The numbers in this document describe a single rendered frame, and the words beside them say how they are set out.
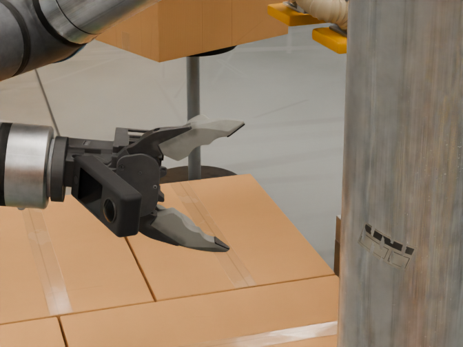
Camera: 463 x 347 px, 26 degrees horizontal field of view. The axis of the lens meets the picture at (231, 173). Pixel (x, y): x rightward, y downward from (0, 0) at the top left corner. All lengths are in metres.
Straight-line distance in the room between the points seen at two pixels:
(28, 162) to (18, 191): 0.03
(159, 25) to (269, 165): 1.05
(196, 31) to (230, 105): 1.48
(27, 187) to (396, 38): 0.48
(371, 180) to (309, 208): 3.05
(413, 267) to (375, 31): 0.18
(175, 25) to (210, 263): 1.38
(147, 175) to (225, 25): 2.54
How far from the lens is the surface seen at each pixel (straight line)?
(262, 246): 2.29
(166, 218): 1.09
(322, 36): 1.64
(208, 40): 3.54
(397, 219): 0.77
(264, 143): 4.44
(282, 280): 2.15
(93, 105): 4.98
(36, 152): 1.06
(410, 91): 0.73
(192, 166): 3.89
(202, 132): 1.05
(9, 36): 1.07
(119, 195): 0.99
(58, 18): 1.08
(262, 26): 3.69
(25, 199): 1.07
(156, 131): 1.05
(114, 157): 1.06
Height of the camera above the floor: 1.57
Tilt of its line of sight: 22 degrees down
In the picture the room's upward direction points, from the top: straight up
